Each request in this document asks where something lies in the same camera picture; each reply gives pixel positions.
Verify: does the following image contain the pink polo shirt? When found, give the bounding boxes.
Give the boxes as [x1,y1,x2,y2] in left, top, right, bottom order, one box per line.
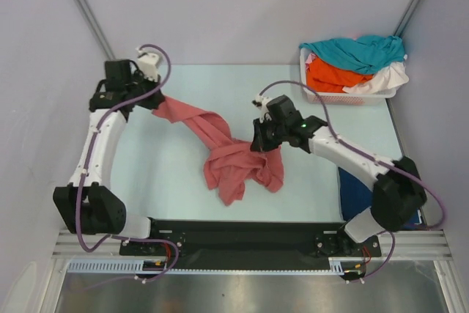
[152,97,284,206]

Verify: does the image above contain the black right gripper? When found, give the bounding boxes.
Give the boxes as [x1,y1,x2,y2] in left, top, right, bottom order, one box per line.
[251,116,287,153]

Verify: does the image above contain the teal t shirt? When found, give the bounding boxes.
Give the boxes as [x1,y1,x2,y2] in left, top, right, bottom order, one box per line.
[299,35,406,75]

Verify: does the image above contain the orange t shirt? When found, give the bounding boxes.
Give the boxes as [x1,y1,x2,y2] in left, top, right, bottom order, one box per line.
[306,58,373,93]

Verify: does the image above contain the white t shirt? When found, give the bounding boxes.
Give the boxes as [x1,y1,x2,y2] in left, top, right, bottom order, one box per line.
[342,62,409,95]

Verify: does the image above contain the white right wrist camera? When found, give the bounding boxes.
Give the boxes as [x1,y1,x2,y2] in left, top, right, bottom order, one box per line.
[251,95,271,111]

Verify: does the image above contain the white slotted cable duct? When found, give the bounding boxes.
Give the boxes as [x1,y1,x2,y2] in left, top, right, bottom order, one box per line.
[67,259,364,276]

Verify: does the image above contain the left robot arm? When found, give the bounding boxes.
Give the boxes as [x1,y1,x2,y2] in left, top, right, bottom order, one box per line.
[53,53,164,254]

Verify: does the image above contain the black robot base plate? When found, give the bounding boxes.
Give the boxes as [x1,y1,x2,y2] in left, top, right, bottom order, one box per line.
[119,220,382,271]

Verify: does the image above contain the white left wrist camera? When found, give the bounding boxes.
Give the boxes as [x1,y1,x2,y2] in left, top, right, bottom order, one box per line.
[136,51,160,82]

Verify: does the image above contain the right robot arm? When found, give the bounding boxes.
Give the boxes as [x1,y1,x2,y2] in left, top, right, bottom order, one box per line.
[251,95,427,255]

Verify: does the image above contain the white plastic laundry basket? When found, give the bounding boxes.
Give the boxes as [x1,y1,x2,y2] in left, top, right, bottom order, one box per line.
[299,48,396,106]

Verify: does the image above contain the folded navy blue shirt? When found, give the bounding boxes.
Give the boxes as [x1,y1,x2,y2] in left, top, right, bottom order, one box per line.
[338,168,426,232]

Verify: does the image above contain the aluminium frame rail front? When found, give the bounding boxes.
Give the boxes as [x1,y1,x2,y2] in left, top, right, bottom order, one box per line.
[52,230,453,261]

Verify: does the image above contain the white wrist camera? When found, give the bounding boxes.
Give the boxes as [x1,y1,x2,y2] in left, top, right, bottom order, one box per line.
[136,51,160,82]
[251,95,271,111]

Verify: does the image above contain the aluminium frame post left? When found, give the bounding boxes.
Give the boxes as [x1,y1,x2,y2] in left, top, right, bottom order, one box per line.
[73,0,116,60]

